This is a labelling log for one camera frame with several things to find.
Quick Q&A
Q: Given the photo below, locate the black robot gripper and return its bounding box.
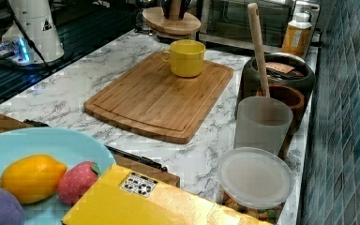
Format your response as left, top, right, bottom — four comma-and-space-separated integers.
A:
160, 0, 191, 20

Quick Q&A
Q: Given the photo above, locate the round wooden lid with knob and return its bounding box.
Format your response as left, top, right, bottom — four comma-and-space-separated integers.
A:
142, 0, 201, 37

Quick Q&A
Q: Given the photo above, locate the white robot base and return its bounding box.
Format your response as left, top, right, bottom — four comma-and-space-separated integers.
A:
0, 0, 65, 66

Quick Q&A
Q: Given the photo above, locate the dark tea container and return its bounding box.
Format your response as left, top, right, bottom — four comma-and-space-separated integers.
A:
236, 54, 316, 103

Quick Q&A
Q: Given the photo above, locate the cereal jar with white lid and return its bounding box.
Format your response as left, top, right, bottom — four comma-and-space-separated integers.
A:
216, 147, 294, 224

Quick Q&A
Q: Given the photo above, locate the yellow mug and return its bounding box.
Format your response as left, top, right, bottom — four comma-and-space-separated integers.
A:
160, 39, 205, 78

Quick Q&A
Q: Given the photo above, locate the stainless toaster oven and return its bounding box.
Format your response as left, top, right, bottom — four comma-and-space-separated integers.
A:
199, 0, 321, 53

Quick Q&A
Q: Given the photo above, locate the wooden spoon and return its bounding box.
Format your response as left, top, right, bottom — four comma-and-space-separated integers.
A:
247, 3, 270, 98

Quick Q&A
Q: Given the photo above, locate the bamboo cutting board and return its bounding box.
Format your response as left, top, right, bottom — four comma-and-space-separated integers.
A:
83, 52, 233, 144

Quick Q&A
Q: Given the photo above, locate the orange bottle white cap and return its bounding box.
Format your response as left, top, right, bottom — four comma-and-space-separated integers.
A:
282, 12, 312, 57

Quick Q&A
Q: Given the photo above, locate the frosted plastic cup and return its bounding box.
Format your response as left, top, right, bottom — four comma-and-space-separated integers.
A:
233, 96, 293, 155

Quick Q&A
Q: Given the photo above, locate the brown wooden utensil cup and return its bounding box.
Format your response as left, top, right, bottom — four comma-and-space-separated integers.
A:
269, 84, 306, 159

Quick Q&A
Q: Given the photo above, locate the yellow cereal box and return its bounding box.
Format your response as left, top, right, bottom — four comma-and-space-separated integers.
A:
62, 164, 271, 225

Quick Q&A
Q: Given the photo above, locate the toy strawberry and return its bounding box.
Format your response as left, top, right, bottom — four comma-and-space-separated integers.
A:
57, 161, 100, 205

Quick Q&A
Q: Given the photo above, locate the toy lemon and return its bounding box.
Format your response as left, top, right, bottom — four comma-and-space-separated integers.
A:
0, 155, 68, 204

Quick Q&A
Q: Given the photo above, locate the purple toy fruit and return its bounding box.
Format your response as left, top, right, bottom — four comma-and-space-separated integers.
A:
0, 188, 25, 225

